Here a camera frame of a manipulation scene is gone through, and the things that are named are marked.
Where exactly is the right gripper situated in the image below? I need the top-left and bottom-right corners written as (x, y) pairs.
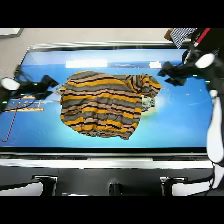
top-left (158, 61), bottom-right (191, 87)

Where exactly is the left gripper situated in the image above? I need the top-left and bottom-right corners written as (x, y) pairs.
top-left (33, 75), bottom-right (60, 100)

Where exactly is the orange grey striped sweater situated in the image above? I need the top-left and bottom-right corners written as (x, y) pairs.
top-left (59, 69), bottom-right (163, 141)

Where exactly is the blue white checked garment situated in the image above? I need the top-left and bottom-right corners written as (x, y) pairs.
top-left (170, 27), bottom-right (198, 50)

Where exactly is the black garment with red stripe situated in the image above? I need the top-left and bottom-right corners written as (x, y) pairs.
top-left (185, 27), bottom-right (224, 56)

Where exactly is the silver frame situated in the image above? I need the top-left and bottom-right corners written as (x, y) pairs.
top-left (0, 151), bottom-right (224, 197)

